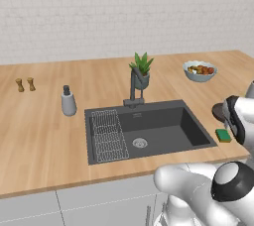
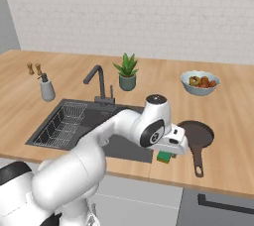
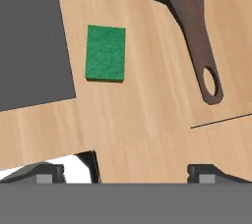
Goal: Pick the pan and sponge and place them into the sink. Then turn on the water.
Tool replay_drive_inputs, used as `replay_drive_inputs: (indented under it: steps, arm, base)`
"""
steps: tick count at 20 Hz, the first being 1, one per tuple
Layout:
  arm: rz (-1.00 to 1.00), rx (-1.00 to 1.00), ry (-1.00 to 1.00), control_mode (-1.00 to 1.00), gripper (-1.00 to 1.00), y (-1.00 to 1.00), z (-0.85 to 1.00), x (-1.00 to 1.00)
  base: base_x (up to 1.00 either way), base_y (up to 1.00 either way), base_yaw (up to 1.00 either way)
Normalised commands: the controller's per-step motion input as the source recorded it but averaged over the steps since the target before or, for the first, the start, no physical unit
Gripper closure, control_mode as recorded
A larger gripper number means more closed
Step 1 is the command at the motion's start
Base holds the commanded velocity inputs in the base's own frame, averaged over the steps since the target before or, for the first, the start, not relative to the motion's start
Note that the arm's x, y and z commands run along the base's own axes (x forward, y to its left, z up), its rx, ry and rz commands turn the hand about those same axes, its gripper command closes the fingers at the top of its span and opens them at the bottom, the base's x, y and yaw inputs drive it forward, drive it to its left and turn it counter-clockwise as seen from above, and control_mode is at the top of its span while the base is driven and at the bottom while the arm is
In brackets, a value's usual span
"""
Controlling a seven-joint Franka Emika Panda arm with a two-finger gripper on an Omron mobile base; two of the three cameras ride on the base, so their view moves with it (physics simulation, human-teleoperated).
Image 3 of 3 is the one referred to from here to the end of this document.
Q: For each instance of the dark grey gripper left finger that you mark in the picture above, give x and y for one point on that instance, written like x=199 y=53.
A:
x=46 y=172

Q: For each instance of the green sponge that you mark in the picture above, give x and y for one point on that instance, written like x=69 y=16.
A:
x=105 y=53

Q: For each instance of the dark brown frying pan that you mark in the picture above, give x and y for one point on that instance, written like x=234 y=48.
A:
x=193 y=21

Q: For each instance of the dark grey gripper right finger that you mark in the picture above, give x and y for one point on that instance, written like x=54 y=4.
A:
x=205 y=173

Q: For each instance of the grey sink basin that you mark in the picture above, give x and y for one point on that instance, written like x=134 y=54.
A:
x=31 y=38

